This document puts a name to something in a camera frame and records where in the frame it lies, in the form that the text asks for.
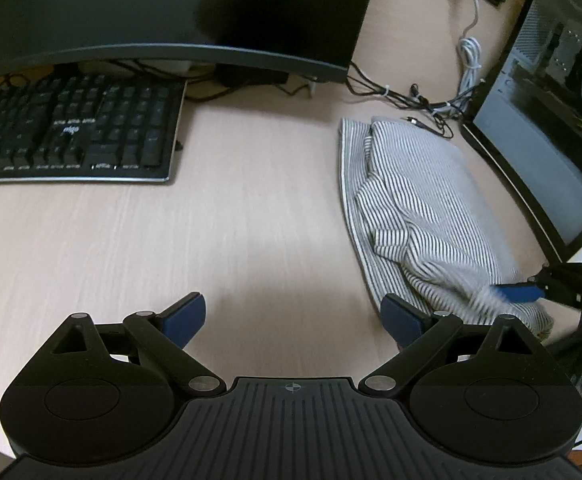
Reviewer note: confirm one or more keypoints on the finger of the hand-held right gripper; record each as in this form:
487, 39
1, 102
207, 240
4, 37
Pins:
518, 291

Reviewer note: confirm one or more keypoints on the grey striped garment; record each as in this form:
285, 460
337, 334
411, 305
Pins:
421, 210

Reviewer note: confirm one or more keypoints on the black computer monitor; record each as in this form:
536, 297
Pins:
171, 5

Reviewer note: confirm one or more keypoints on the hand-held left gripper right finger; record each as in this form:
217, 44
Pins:
400, 321

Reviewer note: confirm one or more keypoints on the glass-sided computer case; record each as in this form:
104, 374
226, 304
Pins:
541, 110

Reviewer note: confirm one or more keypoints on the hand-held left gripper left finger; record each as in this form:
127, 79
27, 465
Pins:
190, 316

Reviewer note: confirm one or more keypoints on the black monitor stand base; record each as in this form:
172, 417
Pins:
253, 76

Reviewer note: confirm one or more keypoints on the black keyboard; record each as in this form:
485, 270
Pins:
76, 127

